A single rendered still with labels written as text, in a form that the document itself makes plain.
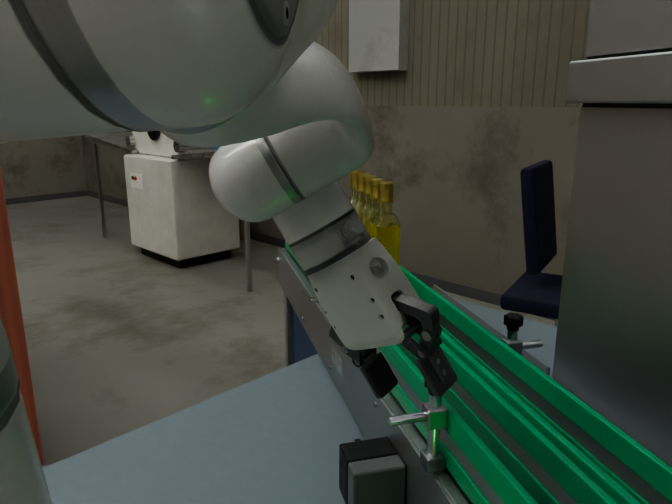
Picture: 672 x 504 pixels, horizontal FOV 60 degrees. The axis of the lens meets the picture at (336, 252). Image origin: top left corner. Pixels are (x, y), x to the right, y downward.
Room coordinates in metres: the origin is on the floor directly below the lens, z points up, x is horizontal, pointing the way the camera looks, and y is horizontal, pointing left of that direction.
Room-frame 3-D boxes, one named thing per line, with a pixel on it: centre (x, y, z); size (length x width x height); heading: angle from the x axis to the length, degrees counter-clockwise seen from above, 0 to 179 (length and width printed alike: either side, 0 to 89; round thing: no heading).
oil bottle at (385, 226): (1.29, -0.11, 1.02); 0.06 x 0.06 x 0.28; 15
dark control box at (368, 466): (0.75, -0.05, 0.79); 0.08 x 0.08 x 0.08; 15
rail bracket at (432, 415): (0.64, -0.10, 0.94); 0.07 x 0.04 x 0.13; 105
